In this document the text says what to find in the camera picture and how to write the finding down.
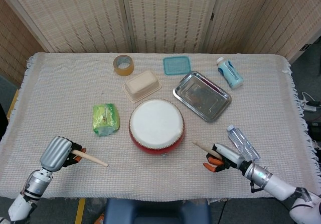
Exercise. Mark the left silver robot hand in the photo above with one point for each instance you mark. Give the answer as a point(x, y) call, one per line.
point(55, 153)

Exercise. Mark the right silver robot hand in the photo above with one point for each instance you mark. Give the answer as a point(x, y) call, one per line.
point(230, 157)

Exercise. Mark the wooden drumstick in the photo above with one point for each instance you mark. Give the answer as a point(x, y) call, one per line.
point(95, 160)
point(204, 148)

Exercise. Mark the stainless steel tray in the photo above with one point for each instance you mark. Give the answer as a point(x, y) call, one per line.
point(201, 96)

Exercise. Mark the red drum with white skin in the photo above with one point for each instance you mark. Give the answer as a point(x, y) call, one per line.
point(155, 123)

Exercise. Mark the clear plastic water bottle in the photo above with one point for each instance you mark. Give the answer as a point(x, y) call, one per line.
point(242, 142)

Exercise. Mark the green plastic snack packet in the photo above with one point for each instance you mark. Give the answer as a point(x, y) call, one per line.
point(105, 118)

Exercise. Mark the black rounded object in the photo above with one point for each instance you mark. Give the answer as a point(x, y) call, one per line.
point(2, 121)

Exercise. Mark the beige woven tablecloth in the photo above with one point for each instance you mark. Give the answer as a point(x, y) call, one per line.
point(62, 83)

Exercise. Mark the small orange plastic object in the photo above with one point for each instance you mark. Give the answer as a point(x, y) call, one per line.
point(100, 218)

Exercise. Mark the white and blue lotion bottle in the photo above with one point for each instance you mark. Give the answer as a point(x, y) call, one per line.
point(230, 74)

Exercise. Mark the black equipment box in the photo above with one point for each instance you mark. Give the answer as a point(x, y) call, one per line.
point(315, 133)

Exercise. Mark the dark blue padded seat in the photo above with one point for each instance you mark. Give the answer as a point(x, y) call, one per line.
point(155, 212)

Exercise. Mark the white power strip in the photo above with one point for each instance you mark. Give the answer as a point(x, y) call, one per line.
point(311, 107)

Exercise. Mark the teal plastic container lid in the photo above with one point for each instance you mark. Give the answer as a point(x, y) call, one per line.
point(176, 65)

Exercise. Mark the brown packing tape roll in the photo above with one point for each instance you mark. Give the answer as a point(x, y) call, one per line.
point(123, 70)

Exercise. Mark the beige plastic food container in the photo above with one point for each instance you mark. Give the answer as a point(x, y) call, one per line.
point(141, 83)

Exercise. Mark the small black label plate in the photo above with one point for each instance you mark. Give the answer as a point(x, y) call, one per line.
point(306, 47)

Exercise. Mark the woven folding screen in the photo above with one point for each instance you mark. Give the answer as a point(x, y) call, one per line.
point(75, 13)

